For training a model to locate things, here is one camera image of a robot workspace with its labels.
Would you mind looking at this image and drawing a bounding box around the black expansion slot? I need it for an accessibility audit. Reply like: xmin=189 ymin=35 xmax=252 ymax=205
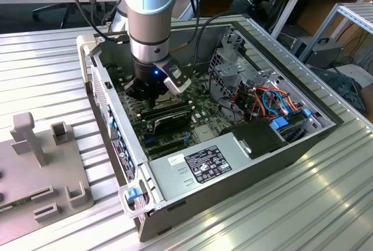
xmin=148 ymin=144 xmax=189 ymax=158
xmin=144 ymin=137 xmax=187 ymax=150

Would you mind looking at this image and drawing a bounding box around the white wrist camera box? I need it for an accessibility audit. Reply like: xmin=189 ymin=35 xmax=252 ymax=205
xmin=153 ymin=55 xmax=192 ymax=94

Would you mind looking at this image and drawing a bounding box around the green motherboard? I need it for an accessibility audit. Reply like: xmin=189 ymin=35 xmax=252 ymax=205
xmin=112 ymin=66 xmax=234 ymax=161

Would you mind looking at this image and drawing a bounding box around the silver chipset heatsink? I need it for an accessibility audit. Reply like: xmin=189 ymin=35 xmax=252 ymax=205
xmin=193 ymin=125 xmax=217 ymax=143

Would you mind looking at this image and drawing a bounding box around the black plastic shroud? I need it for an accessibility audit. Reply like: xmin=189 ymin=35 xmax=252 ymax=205
xmin=220 ymin=119 xmax=288 ymax=160

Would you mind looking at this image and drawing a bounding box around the grey open PC case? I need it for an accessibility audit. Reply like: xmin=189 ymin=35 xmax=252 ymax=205
xmin=76 ymin=22 xmax=344 ymax=243

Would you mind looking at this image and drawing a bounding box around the silver metal drive cage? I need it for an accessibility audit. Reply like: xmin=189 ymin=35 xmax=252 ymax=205
xmin=208 ymin=47 xmax=282 ymax=109

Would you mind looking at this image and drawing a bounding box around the blue case latch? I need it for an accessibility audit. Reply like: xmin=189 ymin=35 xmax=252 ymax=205
xmin=124 ymin=187 xmax=146 ymax=203

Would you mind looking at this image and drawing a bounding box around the blue wire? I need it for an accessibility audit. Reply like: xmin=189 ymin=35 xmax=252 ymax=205
xmin=261 ymin=87 xmax=290 ymax=116

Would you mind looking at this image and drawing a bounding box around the black expansion card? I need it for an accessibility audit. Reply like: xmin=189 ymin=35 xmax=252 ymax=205
xmin=153 ymin=110 xmax=193 ymax=135

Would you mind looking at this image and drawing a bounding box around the aluminium profile frame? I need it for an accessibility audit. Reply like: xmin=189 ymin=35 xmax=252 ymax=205
xmin=300 ymin=2 xmax=373 ymax=62

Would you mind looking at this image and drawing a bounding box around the black office chair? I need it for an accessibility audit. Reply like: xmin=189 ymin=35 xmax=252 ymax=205
xmin=31 ymin=2 xmax=101 ymax=29

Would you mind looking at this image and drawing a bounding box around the orange wire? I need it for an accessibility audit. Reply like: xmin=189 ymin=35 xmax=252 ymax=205
xmin=253 ymin=86 xmax=301 ymax=112

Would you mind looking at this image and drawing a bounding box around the dark teal bin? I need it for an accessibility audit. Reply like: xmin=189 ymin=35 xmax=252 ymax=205
xmin=310 ymin=66 xmax=367 ymax=115

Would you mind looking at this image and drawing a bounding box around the green RAM stick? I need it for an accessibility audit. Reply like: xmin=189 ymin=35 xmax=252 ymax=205
xmin=139 ymin=102 xmax=195 ymax=121
xmin=0 ymin=199 xmax=32 ymax=214

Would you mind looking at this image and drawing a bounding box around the blue disk carrier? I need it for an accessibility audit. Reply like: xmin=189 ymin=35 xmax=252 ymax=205
xmin=269 ymin=118 xmax=289 ymax=132

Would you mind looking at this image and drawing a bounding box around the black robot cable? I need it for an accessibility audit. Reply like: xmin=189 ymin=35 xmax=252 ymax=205
xmin=170 ymin=0 xmax=242 ymax=68

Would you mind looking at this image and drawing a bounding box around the silver power supply unit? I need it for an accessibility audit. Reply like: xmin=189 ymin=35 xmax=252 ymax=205
xmin=147 ymin=133 xmax=253 ymax=204

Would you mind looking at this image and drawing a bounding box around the brown cardboard box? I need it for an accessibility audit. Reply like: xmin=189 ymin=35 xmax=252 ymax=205
xmin=360 ymin=83 xmax=373 ymax=115

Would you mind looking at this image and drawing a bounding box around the black box with handle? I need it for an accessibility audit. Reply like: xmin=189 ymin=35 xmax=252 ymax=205
xmin=291 ymin=37 xmax=343 ymax=70

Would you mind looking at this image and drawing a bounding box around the grey parts rack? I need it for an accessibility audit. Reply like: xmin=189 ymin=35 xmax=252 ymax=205
xmin=0 ymin=112 xmax=94 ymax=246

